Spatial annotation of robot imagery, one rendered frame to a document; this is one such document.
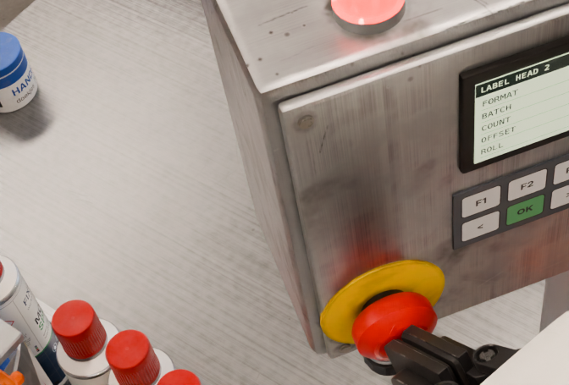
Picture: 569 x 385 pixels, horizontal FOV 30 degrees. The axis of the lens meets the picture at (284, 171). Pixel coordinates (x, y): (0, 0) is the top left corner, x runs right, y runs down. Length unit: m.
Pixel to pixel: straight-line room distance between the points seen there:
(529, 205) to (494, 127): 0.07
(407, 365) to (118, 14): 1.00
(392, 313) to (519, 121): 0.10
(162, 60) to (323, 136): 0.94
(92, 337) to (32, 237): 0.40
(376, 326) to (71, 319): 0.38
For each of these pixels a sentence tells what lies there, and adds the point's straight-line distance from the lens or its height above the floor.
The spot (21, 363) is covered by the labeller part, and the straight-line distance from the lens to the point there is 0.82.
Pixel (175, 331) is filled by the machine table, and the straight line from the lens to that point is 1.08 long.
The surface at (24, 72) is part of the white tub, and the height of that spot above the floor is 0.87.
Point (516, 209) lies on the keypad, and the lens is 0.47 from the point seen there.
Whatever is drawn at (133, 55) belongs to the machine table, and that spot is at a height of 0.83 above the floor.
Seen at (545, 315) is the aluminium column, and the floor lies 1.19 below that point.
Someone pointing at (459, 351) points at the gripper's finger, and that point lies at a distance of 0.43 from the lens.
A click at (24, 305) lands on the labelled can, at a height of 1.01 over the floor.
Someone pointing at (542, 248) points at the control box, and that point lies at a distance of 0.50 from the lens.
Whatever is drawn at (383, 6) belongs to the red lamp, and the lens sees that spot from 0.37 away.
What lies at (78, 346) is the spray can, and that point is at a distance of 0.81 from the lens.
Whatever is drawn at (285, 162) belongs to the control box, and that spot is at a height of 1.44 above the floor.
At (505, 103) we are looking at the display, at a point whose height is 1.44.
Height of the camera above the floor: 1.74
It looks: 51 degrees down
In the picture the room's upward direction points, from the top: 12 degrees counter-clockwise
